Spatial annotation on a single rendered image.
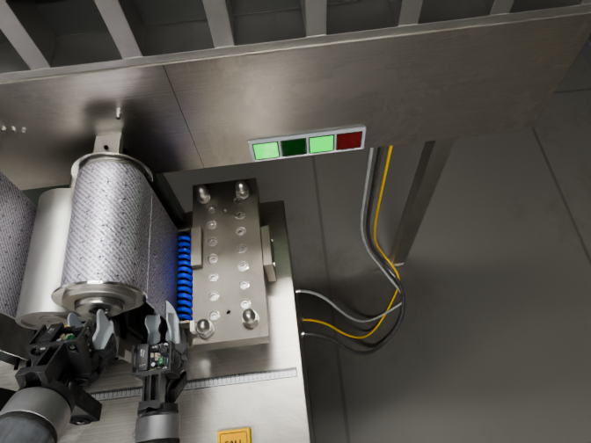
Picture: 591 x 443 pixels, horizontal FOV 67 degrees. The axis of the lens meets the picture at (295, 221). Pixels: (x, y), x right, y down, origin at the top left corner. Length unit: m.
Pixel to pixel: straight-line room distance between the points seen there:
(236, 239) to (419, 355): 1.20
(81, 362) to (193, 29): 0.55
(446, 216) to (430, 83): 1.45
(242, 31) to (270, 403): 0.76
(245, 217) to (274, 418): 0.46
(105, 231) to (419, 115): 0.65
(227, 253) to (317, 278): 1.10
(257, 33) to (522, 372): 1.75
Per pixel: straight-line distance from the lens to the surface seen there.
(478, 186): 2.46
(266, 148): 0.97
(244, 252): 1.04
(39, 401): 0.64
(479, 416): 2.06
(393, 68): 0.88
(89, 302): 0.80
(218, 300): 1.01
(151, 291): 0.88
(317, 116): 0.93
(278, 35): 0.80
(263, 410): 1.07
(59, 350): 0.68
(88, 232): 0.82
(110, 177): 0.87
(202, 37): 0.83
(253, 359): 1.09
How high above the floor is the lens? 1.96
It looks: 61 degrees down
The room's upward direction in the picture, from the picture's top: 6 degrees counter-clockwise
